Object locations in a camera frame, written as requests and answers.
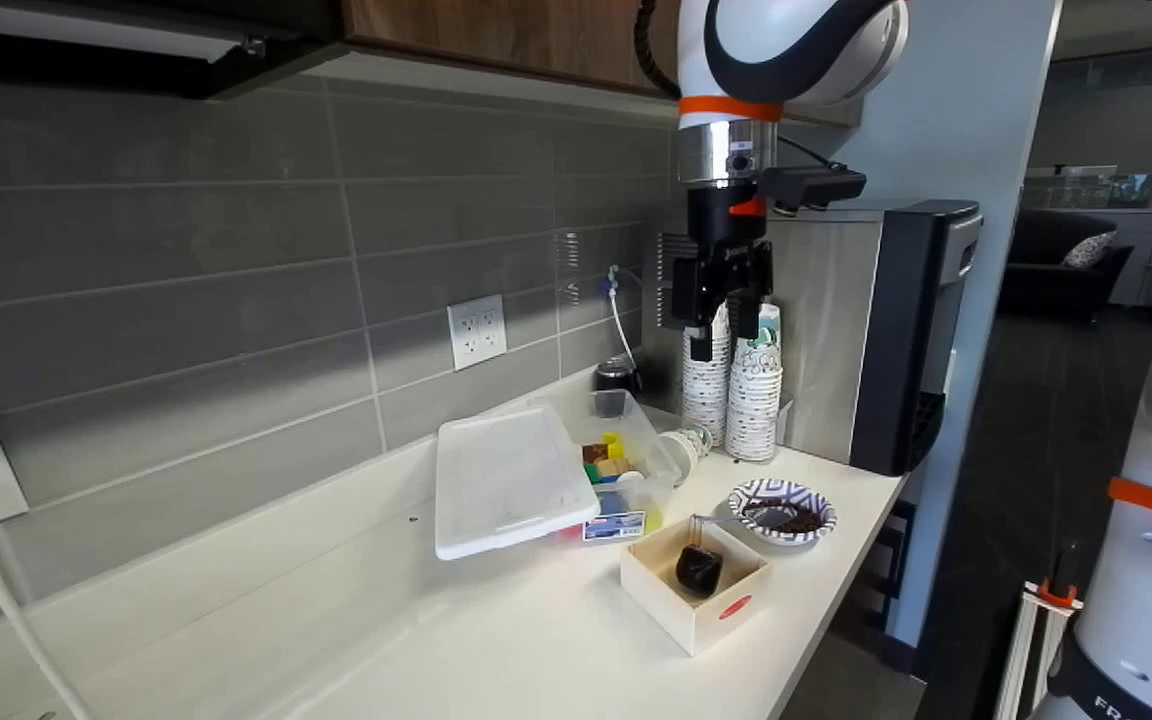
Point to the left paper cup stack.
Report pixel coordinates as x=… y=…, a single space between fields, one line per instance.
x=707 y=387

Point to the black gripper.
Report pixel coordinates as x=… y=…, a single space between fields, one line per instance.
x=728 y=266

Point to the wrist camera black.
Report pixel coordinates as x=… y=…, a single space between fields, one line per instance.
x=810 y=187

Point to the right paper cup stack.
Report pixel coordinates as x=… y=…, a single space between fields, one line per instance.
x=752 y=388

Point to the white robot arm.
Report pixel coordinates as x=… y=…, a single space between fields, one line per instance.
x=812 y=102

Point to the white wall outlet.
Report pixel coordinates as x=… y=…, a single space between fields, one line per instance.
x=478 y=329

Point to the dark sofa with cushion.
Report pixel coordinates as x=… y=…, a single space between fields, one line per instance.
x=1061 y=266

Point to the colourful blocks in container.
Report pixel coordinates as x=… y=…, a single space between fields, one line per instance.
x=606 y=456

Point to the wooden upper cabinet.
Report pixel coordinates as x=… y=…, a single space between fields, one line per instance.
x=584 y=40

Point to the paper cup stack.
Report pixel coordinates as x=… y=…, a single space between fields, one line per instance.
x=707 y=387
x=752 y=388

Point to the white plastic tray lid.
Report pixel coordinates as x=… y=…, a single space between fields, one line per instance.
x=505 y=483

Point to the white stand with orange band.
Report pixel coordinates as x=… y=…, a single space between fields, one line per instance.
x=1037 y=634

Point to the black round object in box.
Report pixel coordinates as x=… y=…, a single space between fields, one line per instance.
x=697 y=570

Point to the blue white packet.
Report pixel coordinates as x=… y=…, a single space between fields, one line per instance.
x=615 y=522

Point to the small wooden box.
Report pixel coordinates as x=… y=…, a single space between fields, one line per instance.
x=690 y=617

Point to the patterned paper bowl with coffee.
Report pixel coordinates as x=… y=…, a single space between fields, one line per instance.
x=782 y=515

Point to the clear plastic container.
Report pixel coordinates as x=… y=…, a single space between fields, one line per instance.
x=653 y=468

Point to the black coffee machine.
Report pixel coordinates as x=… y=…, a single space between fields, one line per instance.
x=925 y=256

